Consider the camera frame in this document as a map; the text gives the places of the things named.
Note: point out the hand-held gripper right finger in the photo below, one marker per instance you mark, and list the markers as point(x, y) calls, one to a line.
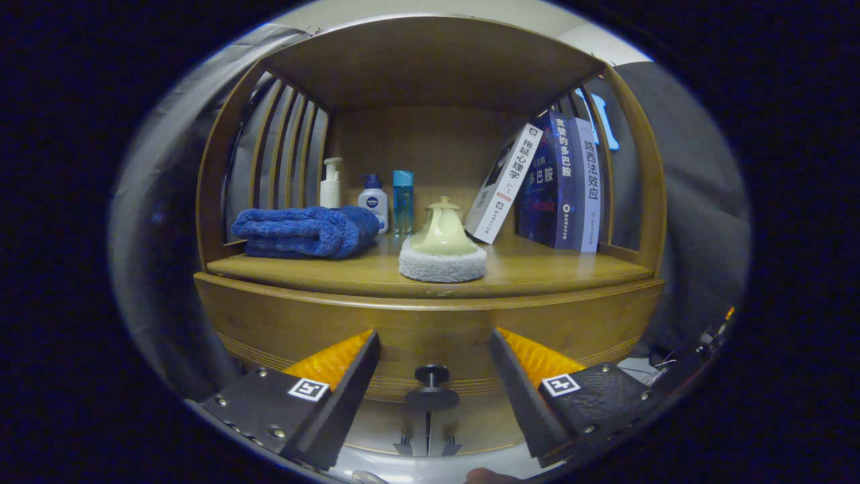
point(527, 403)

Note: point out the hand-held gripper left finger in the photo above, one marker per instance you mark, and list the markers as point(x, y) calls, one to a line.
point(336, 403)

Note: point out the cream scrubbing brush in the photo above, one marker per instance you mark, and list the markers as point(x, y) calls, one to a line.
point(440, 242)

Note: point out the wooden cabinet door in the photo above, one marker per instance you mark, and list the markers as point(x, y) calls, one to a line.
point(484, 430)
point(383, 423)

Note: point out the wooden countertop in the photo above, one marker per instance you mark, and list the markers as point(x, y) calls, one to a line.
point(537, 269)

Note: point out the wooden cabinet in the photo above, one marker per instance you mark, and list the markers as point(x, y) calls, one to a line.
point(430, 67)

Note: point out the grey shoe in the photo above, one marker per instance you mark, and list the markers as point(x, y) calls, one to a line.
point(366, 477)

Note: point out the blue folded towel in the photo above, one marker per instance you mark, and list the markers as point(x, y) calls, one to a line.
point(302, 232)

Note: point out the black equipment with orange part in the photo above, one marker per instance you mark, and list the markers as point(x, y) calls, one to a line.
point(699, 349)

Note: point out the white bottle with blue cap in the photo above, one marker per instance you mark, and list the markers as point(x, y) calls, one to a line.
point(373, 205)

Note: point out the clear blue bottle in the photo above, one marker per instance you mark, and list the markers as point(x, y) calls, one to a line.
point(403, 205)

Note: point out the white pump bottle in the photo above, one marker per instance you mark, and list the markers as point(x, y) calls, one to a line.
point(330, 191)

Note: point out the white book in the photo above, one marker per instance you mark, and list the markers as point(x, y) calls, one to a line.
point(504, 185)

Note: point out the dark blue book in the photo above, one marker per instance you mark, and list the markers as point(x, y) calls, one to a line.
point(551, 181)

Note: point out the pale blue book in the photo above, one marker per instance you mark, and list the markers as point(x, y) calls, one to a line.
point(590, 188)

